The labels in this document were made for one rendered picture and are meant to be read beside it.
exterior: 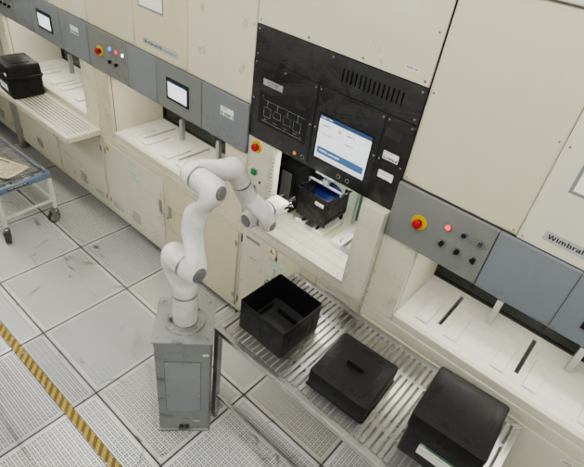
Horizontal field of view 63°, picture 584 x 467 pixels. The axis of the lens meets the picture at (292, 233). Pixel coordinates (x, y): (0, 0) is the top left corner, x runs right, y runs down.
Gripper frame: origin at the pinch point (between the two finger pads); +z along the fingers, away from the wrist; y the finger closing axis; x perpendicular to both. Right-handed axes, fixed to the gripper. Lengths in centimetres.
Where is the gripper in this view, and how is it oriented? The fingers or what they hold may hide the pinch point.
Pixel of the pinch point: (289, 197)
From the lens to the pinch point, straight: 245.4
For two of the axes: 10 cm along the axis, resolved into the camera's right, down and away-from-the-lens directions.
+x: 1.3, -7.8, -6.1
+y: 7.5, 4.8, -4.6
